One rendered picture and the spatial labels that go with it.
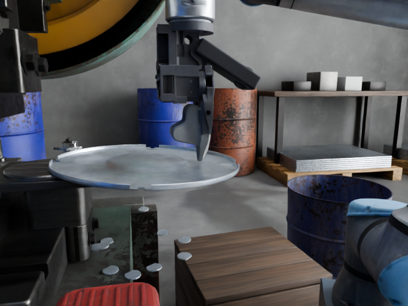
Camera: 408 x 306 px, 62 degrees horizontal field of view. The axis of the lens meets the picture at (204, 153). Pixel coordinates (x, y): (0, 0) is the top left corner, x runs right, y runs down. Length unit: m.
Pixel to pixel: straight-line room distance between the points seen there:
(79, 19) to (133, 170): 0.49
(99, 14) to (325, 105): 3.83
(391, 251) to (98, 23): 0.75
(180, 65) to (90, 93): 3.37
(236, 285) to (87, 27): 0.78
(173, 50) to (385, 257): 0.46
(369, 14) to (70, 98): 3.46
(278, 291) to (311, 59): 3.59
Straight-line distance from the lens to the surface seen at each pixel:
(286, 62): 4.25
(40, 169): 0.55
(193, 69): 0.51
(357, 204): 0.74
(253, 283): 1.05
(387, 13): 0.70
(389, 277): 0.61
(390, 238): 0.63
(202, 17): 0.53
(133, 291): 0.27
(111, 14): 0.89
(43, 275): 0.43
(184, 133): 0.53
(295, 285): 1.09
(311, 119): 4.43
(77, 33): 0.89
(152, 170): 0.49
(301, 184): 1.72
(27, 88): 0.52
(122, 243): 0.61
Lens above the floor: 0.90
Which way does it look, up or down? 11 degrees down
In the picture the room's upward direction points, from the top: straight up
